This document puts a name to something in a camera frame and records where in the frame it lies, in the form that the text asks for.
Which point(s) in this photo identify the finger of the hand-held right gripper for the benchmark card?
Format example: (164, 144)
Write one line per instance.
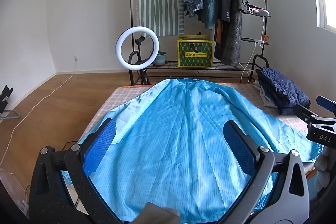
(324, 101)
(304, 112)

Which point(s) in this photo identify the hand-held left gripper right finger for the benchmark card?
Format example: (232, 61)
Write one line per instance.
(237, 145)

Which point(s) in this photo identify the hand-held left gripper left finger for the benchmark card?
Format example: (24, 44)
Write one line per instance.
(101, 142)

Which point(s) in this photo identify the blue striped work coat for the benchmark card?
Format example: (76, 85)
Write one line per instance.
(173, 134)

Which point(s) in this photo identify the black metal clothes rack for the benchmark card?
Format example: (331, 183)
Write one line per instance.
(173, 65)

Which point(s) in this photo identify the navy quilted jacket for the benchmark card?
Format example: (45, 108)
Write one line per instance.
(283, 90)

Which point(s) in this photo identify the grey folded cloth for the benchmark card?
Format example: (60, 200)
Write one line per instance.
(263, 98)

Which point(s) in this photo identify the pink plaid blanket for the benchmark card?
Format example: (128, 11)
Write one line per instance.
(118, 100)

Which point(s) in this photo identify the black light tripod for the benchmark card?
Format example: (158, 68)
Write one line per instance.
(144, 77)

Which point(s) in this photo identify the small teddy bear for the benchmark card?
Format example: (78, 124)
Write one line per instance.
(265, 38)

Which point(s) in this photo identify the yellow patterned box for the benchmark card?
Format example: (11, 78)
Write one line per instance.
(194, 54)

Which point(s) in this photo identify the teal plant pot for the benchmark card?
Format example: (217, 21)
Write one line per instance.
(159, 58)

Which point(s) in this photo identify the black folding stand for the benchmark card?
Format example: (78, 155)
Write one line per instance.
(5, 98)

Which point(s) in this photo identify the white clip lamp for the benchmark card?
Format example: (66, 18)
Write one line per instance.
(263, 12)

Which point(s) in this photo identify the grey plaid coat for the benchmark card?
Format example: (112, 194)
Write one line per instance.
(235, 29)

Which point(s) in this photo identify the black phone holder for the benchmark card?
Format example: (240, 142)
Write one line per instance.
(139, 41)

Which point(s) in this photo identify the orange scarf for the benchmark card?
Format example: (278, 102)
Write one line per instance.
(218, 29)

